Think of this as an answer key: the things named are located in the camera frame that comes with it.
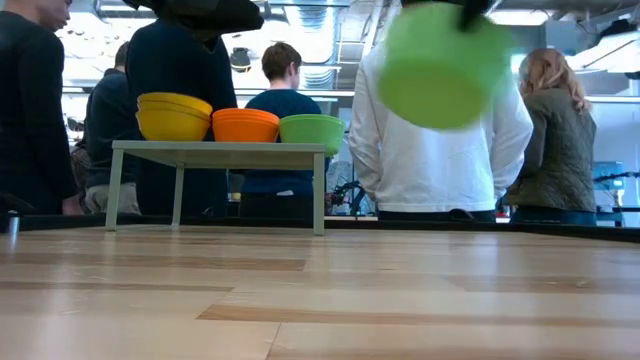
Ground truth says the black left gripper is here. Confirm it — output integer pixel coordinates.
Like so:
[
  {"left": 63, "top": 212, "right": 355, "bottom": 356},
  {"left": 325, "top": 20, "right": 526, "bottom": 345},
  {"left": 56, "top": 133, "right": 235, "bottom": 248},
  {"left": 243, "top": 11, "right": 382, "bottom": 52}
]
[{"left": 122, "top": 0, "right": 265, "bottom": 35}]

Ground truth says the black round lamp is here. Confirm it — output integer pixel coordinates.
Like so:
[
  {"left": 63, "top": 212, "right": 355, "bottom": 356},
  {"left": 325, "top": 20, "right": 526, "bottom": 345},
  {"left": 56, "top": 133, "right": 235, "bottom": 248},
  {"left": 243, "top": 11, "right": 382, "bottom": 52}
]
[{"left": 229, "top": 47, "right": 253, "bottom": 74}]

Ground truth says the person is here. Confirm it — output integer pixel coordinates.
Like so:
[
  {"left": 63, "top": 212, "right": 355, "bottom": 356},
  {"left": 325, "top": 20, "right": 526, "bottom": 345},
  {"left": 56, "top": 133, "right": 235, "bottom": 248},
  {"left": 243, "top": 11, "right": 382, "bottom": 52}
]
[
  {"left": 0, "top": 0, "right": 81, "bottom": 216},
  {"left": 124, "top": 14, "right": 239, "bottom": 219},
  {"left": 504, "top": 48, "right": 599, "bottom": 226},
  {"left": 82, "top": 42, "right": 142, "bottom": 216},
  {"left": 238, "top": 42, "right": 326, "bottom": 219},
  {"left": 348, "top": 0, "right": 534, "bottom": 221}
]

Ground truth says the small grey table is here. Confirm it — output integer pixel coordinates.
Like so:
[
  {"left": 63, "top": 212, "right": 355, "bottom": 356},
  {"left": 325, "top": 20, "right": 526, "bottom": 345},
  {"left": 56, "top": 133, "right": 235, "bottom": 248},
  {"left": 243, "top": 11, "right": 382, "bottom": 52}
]
[{"left": 104, "top": 139, "right": 329, "bottom": 236}]

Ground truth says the person's hand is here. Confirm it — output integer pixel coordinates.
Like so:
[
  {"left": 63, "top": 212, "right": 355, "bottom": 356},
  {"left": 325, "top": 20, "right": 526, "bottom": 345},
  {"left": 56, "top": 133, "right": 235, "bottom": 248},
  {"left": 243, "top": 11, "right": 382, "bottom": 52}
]
[{"left": 62, "top": 194, "right": 84, "bottom": 216}]

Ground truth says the silver ventilation duct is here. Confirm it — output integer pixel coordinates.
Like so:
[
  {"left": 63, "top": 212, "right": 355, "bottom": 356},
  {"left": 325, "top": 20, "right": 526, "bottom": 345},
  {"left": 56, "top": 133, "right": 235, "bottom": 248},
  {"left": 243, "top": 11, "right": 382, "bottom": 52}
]
[{"left": 294, "top": 4, "right": 342, "bottom": 91}]

